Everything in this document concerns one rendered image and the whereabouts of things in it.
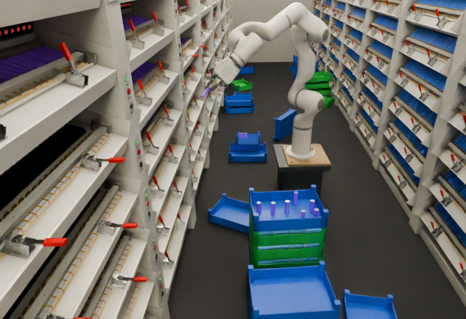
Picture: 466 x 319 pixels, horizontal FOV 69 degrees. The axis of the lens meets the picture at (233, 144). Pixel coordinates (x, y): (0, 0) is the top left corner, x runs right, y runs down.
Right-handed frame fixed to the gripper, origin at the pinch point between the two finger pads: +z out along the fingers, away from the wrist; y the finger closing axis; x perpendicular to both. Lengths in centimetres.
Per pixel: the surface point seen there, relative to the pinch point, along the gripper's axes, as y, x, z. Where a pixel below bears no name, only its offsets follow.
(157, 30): -32.2, -21.0, 1.8
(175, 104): -5.9, 6.1, 18.5
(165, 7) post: -38.1, -5.0, -9.2
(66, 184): -17, -89, 43
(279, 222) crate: 53, -40, 22
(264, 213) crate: 52, -28, 25
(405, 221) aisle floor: 138, 4, -26
